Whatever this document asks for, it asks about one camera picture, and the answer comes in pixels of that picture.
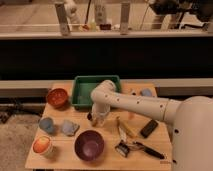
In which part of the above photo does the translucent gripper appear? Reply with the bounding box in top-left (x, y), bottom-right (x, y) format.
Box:
top-left (91, 109), bottom-right (110, 127)

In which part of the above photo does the small metal cup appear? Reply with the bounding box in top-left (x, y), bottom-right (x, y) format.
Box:
top-left (87, 112), bottom-right (93, 121)

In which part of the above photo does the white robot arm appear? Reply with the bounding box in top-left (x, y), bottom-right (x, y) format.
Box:
top-left (90, 80), bottom-right (213, 171)

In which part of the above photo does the green plastic tray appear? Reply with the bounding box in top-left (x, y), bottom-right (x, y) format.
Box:
top-left (71, 75), bottom-right (121, 110)

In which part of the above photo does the orange carrot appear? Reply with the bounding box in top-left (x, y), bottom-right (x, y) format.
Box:
top-left (128, 112), bottom-right (134, 120)

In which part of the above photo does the yellow banana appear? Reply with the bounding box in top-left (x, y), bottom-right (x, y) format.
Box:
top-left (116, 117), bottom-right (137, 138)

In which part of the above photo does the purple bowl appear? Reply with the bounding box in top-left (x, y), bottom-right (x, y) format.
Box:
top-left (74, 130), bottom-right (105, 162)

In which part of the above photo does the orange bowl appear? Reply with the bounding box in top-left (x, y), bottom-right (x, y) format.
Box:
top-left (46, 88), bottom-right (68, 108)

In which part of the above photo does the blue sponge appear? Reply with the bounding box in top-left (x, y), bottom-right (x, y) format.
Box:
top-left (141, 88), bottom-right (152, 97)

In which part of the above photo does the black rectangular block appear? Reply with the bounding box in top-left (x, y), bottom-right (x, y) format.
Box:
top-left (140, 120), bottom-right (158, 138)

